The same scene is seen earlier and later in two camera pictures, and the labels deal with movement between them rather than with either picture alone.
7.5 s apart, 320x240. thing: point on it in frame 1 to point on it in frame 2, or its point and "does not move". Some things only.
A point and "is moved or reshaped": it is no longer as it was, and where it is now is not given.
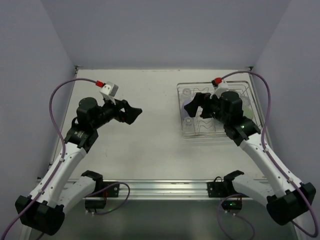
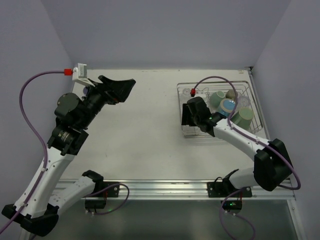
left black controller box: x=95 y=204 does not move
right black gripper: x=202 y=105 to x=187 y=116
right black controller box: x=228 y=204 does not move
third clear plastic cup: x=246 y=101 does not move
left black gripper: x=123 y=112 to x=108 y=92
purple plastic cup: x=184 y=113 is moved or reshaped
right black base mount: x=220 y=188 does not move
